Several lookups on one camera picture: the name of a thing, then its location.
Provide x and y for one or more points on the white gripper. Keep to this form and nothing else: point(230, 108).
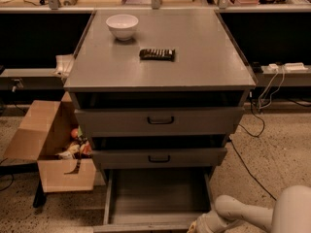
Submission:
point(204, 222)

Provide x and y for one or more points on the grey bottom drawer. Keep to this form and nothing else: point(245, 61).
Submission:
point(163, 200)

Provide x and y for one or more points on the grey drawer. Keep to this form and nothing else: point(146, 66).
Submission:
point(158, 122)
point(163, 200)
point(170, 158)

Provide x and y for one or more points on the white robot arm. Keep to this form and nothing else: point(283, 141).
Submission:
point(291, 214)

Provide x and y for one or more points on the grey middle drawer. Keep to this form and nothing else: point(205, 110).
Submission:
point(170, 158)

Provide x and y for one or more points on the grey top drawer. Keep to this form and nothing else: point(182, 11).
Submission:
point(158, 122)

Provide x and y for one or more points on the grey drawer cabinet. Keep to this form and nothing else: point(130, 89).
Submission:
point(207, 72)

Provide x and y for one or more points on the orange toy fruit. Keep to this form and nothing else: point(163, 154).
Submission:
point(74, 133)

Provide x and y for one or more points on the dark chocolate bar wrapper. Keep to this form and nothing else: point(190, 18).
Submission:
point(157, 54)

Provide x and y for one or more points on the white power strip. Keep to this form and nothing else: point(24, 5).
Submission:
point(295, 67)

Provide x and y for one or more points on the open cardboard box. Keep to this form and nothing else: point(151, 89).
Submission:
point(44, 132)

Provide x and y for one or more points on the white ceramic bowl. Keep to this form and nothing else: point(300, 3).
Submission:
point(122, 27)

